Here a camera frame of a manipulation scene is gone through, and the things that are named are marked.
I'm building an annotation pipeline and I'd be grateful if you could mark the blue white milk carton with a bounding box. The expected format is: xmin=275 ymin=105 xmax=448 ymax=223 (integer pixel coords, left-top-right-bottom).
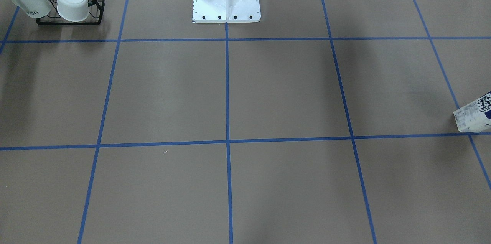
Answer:
xmin=453 ymin=92 xmax=491 ymax=133

